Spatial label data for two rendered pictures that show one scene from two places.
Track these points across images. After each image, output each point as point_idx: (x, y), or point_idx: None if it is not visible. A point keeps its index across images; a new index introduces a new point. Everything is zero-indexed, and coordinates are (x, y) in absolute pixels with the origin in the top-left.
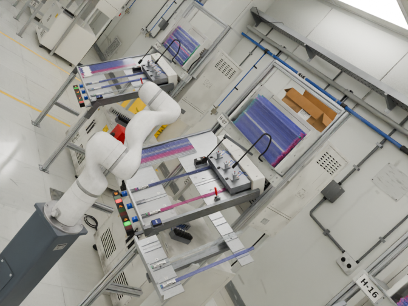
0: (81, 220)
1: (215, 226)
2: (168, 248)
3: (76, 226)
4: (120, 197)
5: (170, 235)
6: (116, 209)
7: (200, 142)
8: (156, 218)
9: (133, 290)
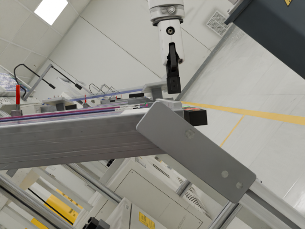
0: (229, 11)
1: (65, 99)
2: (125, 203)
3: (233, 5)
4: (186, 110)
5: (107, 226)
6: None
7: None
8: (134, 93)
9: (207, 228)
